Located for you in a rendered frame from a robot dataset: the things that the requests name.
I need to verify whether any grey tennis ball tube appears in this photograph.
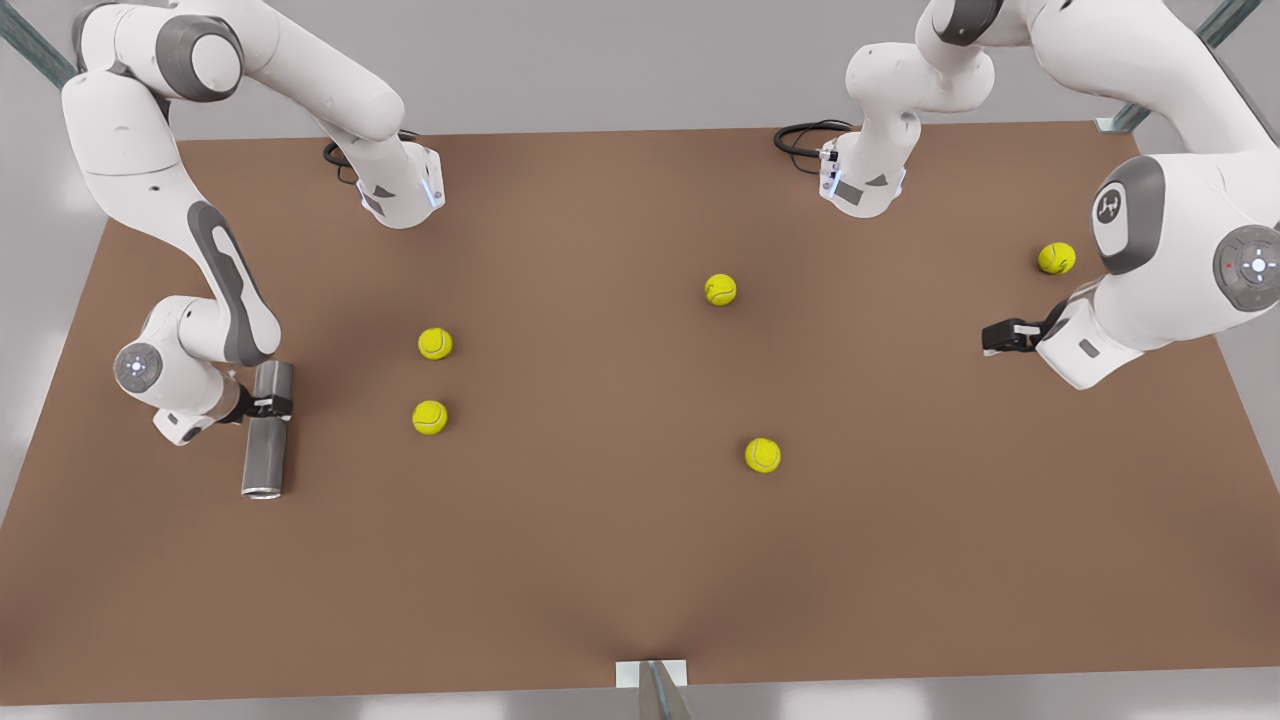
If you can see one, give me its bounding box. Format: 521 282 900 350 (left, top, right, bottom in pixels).
240 360 297 500

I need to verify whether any black cable loop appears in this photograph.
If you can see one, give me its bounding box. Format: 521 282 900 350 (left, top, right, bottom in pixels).
772 119 857 178
322 129 422 187

